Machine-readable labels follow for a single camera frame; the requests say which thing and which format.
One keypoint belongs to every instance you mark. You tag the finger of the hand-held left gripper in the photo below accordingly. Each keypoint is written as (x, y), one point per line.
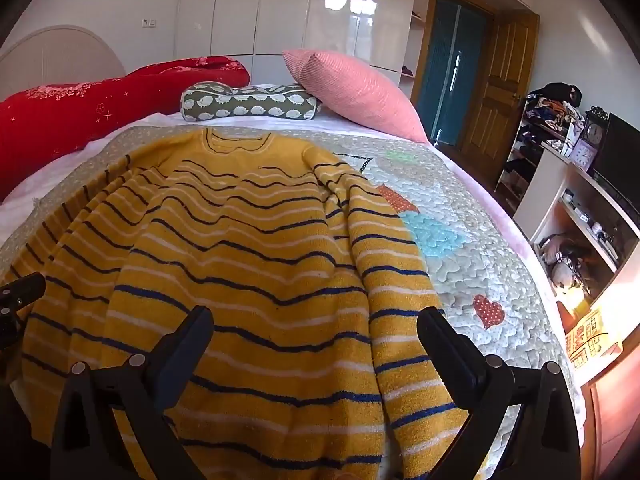
(22, 290)

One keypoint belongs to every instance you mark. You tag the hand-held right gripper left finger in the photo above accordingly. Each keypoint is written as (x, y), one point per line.
(176, 355)

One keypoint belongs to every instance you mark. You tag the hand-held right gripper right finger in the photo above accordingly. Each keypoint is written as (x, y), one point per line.
(450, 355)

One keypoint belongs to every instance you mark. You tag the yellow striped sweater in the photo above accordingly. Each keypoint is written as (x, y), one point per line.
(250, 260)

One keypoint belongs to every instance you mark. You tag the pile of clothes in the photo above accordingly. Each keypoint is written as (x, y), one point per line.
(552, 105)

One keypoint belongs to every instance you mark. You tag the quilted patchwork blanket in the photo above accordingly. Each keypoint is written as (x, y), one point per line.
(475, 240)

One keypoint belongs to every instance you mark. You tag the yellow printed box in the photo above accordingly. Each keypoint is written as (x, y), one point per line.
(590, 335)

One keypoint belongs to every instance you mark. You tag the red floral quilt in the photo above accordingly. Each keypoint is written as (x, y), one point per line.
(75, 110)

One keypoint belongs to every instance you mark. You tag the white desk shelf unit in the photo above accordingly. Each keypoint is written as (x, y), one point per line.
(550, 185)

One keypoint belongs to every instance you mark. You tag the open storage shelf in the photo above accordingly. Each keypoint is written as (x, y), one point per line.
(520, 170)

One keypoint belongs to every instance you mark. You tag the purple alarm clock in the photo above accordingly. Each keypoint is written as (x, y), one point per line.
(582, 154)

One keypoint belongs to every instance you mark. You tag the black monitor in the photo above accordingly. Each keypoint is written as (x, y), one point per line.
(620, 155)

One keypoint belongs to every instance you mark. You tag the green patterned bolster pillow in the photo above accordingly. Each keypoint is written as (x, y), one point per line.
(250, 102)

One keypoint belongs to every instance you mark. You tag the black ornate clock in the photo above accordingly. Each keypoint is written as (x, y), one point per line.
(595, 132)

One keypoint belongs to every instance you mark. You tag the wooden door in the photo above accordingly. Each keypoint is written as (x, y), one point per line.
(500, 90)

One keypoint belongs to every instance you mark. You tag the pink ribbed pillow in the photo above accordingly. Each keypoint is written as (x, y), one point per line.
(360, 95)

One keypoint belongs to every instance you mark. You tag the blue glass door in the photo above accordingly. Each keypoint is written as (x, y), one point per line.
(450, 60)

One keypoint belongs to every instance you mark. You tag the white glossy wardrobe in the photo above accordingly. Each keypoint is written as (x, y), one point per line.
(300, 10)

